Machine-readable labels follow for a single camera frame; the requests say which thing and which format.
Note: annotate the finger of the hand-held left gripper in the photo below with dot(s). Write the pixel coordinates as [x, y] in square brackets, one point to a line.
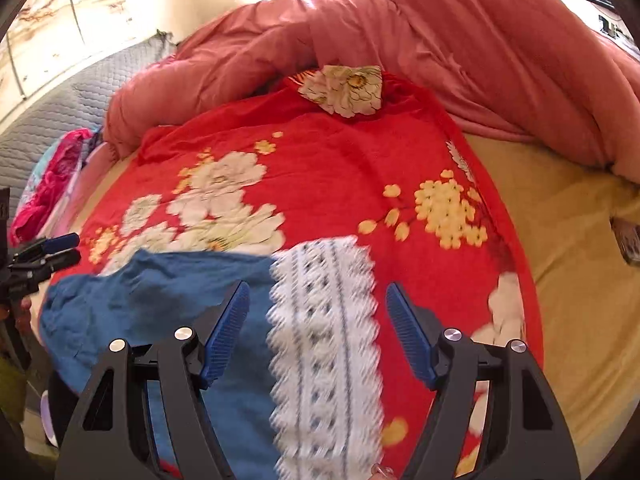
[60, 261]
[57, 243]

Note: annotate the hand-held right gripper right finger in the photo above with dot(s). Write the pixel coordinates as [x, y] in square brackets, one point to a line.
[410, 340]

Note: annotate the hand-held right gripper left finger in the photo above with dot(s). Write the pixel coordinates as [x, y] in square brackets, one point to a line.
[227, 335]

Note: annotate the blue denim pants lace trim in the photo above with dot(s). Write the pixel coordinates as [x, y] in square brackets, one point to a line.
[150, 300]

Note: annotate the person's left hand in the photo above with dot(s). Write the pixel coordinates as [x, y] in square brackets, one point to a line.
[23, 308]

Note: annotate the person's right hand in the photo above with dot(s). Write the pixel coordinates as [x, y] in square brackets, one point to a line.
[382, 472]

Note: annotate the magenta cloth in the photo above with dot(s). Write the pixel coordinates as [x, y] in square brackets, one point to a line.
[50, 185]

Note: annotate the pink pillow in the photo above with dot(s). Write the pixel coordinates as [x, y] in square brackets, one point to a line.
[95, 170]

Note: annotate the grey quilted headboard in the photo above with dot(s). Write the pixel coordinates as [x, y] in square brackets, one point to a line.
[60, 110]

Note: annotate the beige bed sheet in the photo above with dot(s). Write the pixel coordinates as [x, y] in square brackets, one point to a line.
[575, 310]

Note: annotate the red floral blanket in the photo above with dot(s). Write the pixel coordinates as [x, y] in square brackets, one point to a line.
[340, 170]

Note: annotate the salmon pink quilt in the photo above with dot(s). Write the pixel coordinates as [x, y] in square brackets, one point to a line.
[450, 35]

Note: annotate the blossom print wall panel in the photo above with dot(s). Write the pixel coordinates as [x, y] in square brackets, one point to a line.
[50, 20]

